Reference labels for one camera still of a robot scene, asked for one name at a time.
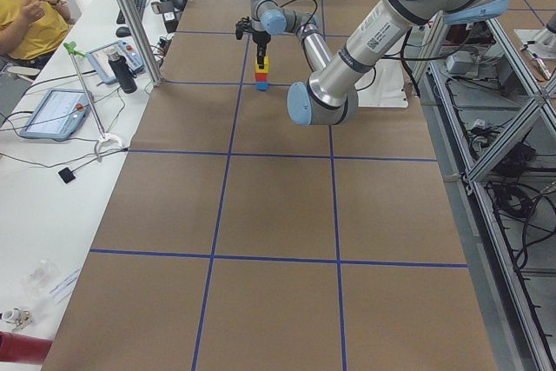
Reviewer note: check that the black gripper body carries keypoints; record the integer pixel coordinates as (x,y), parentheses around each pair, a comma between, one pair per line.
(260,38)

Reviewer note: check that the yellow wooden cube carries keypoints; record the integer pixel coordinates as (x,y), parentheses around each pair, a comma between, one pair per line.
(264,67)

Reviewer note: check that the red wooden cube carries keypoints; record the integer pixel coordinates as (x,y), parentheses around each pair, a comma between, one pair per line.
(261,77)

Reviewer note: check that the blue wooden cube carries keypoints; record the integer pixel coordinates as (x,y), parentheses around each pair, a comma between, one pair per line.
(261,86)

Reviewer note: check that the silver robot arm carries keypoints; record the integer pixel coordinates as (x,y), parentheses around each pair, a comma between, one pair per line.
(329,96)
(268,18)

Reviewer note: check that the black water bottle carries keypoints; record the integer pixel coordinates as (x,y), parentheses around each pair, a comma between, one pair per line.
(121,71)

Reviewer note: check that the black computer mouse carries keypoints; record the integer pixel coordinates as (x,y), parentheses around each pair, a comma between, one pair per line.
(123,31)

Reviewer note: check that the far teach pendant tablet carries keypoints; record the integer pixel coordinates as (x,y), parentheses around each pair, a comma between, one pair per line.
(100,58)

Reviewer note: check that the teach pendant tablet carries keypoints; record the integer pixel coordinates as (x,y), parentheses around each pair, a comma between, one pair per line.
(100,58)
(59,114)

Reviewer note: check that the near teach pendant tablet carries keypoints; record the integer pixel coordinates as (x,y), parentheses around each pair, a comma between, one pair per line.
(59,114)

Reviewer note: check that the person in yellow shirt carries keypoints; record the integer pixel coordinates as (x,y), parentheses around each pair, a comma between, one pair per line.
(32,30)

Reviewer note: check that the small black square pad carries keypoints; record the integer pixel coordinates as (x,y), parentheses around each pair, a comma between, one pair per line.
(67,175)

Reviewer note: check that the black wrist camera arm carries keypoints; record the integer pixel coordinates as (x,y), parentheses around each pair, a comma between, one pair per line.
(243,26)

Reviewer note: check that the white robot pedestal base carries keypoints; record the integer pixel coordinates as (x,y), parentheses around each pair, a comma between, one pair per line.
(383,87)

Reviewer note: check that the aluminium frame post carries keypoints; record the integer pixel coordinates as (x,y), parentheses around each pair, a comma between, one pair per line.
(139,35)

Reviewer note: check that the green tipped camera stand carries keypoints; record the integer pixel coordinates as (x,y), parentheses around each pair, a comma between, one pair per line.
(105,136)

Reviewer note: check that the aluminium side rack frame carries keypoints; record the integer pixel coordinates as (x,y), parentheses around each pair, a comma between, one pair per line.
(491,100)

